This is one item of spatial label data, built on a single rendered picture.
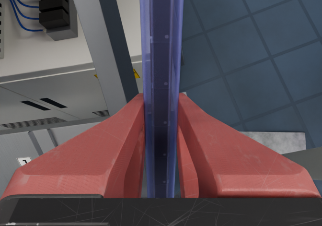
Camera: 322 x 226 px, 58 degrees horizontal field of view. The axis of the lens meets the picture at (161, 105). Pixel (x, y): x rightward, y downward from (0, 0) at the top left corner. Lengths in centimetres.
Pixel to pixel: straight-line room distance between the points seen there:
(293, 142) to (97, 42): 99
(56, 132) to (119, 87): 9
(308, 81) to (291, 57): 11
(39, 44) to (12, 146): 33
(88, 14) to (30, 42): 43
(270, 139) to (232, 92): 22
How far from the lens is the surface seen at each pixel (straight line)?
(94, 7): 24
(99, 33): 24
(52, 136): 32
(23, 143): 34
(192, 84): 117
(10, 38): 69
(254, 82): 119
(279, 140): 115
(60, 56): 62
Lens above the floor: 113
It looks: 75 degrees down
